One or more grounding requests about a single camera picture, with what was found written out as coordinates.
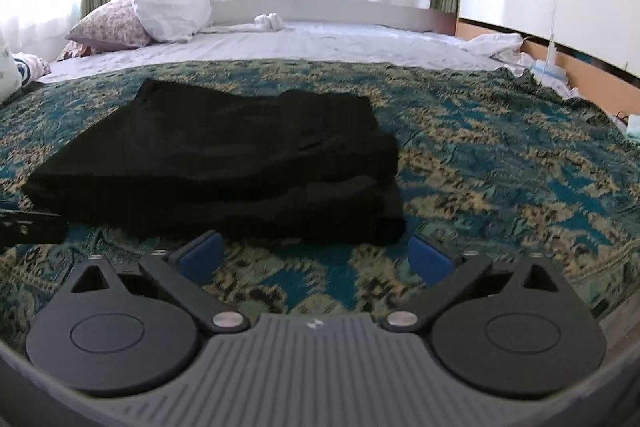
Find large pale floral pillow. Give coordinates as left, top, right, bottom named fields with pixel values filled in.
left=0, top=29, right=24, bottom=104

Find small-flowered pillow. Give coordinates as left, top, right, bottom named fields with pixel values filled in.
left=65, top=0, right=154, bottom=52

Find blue-patterned white cloth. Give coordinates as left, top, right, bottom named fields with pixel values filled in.
left=12, top=52, right=52, bottom=79

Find white crumpled cloth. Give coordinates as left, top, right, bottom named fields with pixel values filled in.
left=460, top=32, right=582, bottom=100

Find white pillow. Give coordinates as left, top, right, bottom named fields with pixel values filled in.
left=127, top=0, right=214, bottom=44

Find small white rolled cloth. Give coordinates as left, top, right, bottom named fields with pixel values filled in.
left=252, top=12, right=287, bottom=34

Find black pants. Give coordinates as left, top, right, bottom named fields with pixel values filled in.
left=21, top=78, right=407, bottom=244

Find reddish floral cloth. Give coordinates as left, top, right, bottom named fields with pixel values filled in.
left=56, top=41, right=96, bottom=62

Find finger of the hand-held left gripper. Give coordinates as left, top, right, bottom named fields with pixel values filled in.
left=0, top=202, right=67, bottom=249

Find blue face mask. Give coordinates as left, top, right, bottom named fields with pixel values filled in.
left=531, top=59, right=569, bottom=84

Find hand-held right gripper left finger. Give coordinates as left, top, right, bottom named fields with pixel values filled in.
left=67, top=231, right=252, bottom=336

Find wooden wall panel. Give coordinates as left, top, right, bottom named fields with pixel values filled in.
left=456, top=17, right=640, bottom=120

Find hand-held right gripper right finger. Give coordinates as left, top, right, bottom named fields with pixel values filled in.
left=380, top=234, right=565, bottom=336

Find grey bed headboard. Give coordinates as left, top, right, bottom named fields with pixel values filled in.
left=210, top=0, right=458, bottom=32

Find teal and gold patterned bedspread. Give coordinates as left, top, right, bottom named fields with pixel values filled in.
left=0, top=59, right=640, bottom=350

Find white bed sheet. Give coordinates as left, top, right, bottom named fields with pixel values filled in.
left=37, top=21, right=506, bottom=86

